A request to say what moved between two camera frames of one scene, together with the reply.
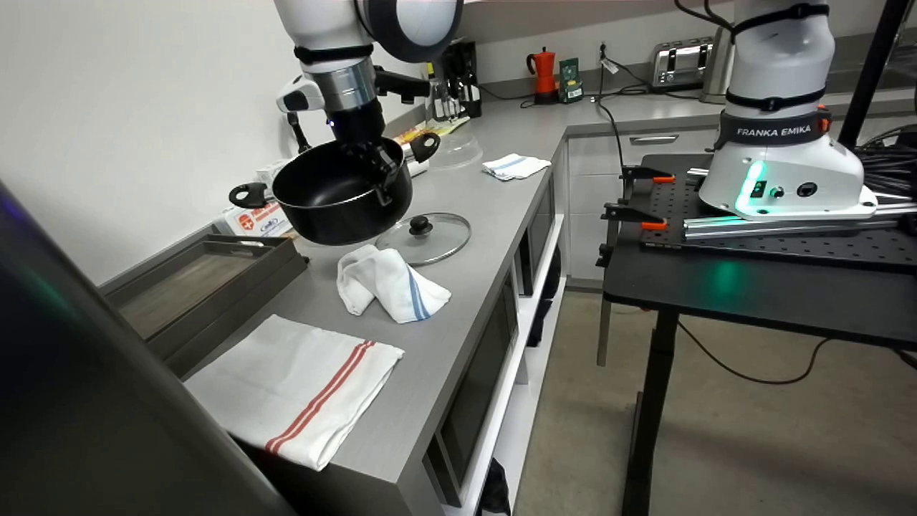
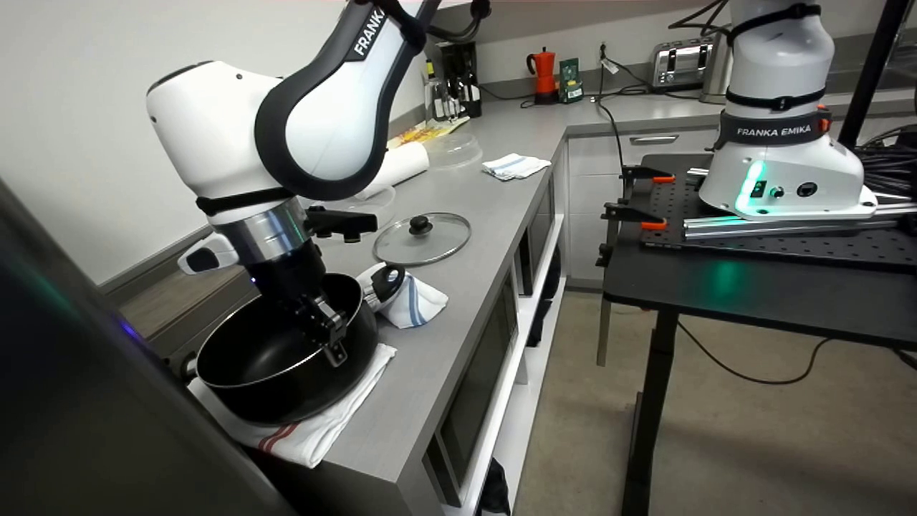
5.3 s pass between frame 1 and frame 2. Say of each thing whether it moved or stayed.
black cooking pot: moved
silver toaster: stayed
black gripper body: moved
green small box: stayed
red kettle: stayed
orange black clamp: stayed
